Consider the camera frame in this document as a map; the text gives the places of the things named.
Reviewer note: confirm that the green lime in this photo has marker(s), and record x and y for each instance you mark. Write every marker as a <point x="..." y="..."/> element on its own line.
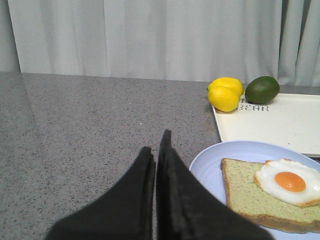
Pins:
<point x="262" y="90"/>

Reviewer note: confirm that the yellow lemon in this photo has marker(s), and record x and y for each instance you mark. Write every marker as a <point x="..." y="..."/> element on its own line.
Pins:
<point x="229" y="82"/>
<point x="223" y="98"/>

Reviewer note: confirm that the fried egg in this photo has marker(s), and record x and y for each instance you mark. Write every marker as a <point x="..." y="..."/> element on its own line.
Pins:
<point x="290" y="181"/>

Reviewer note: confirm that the front yellow lemon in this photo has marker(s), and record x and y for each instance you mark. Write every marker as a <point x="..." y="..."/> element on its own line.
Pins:
<point x="223" y="98"/>

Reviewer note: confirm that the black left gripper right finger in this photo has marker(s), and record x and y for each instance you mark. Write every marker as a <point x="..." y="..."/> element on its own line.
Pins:
<point x="187" y="211"/>

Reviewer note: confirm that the light blue plate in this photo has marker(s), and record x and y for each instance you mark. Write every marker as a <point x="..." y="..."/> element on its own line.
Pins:
<point x="206" y="167"/>

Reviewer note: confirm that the white rectangular tray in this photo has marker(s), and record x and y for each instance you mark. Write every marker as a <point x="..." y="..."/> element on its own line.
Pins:
<point x="290" y="120"/>

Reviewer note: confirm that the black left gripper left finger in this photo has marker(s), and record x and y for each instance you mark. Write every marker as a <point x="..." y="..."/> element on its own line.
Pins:
<point x="123" y="213"/>

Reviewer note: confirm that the bottom bread slice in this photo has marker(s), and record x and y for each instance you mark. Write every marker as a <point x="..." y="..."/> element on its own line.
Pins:
<point x="245" y="197"/>

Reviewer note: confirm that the white curtain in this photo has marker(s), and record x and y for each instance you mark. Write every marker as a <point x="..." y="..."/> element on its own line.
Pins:
<point x="192" y="40"/>

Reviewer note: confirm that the rear yellow lemon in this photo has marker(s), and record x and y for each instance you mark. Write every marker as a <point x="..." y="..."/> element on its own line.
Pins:
<point x="229" y="82"/>

